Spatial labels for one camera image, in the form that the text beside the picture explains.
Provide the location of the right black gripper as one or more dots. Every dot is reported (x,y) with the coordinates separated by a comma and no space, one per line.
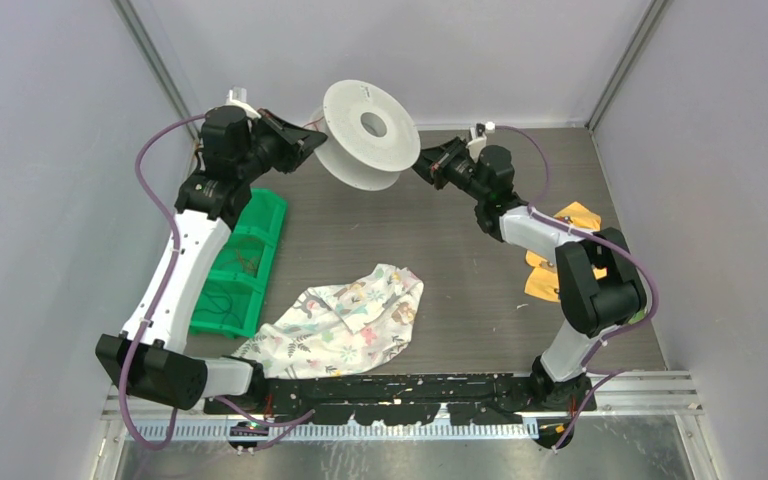
(434,163)

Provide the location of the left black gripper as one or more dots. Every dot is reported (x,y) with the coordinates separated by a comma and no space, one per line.
(297,142)

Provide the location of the grey plastic spool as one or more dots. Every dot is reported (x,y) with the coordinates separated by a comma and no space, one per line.
(372,138)

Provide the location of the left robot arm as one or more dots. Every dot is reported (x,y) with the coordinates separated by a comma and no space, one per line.
(146,358)

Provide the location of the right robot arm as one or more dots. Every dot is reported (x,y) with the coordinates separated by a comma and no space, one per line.
(600,288)

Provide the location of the yellow patterned cloth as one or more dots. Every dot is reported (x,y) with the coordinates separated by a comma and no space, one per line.
(543,282)

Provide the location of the green three-compartment bin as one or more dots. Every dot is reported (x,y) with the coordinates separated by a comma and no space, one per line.
(233,295)

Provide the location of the white patterned cloth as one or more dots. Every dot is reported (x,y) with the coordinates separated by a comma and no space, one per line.
(338,330)

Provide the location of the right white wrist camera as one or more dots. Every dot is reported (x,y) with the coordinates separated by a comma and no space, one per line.
(478,138)

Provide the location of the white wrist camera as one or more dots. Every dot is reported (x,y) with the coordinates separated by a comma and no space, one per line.
(478,138)
(236,97)

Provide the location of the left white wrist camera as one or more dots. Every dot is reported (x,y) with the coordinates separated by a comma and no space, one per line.
(236,97)

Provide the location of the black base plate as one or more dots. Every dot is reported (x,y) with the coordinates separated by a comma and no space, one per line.
(459,415)

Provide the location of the aluminium frame rail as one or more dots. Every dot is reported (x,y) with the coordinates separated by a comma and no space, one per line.
(634,392)

